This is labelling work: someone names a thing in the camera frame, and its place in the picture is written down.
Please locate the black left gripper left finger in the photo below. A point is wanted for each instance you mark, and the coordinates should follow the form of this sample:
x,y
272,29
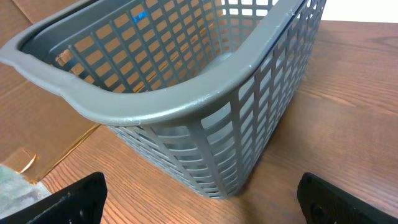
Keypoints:
x,y
80,202

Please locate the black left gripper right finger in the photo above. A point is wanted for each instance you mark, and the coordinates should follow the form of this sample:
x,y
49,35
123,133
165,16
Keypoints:
x,y
323,203

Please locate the brown cardboard sheet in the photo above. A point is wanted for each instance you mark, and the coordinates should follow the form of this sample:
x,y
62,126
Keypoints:
x,y
38,129

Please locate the grey plastic basket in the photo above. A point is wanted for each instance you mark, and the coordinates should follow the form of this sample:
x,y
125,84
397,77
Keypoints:
x,y
195,87

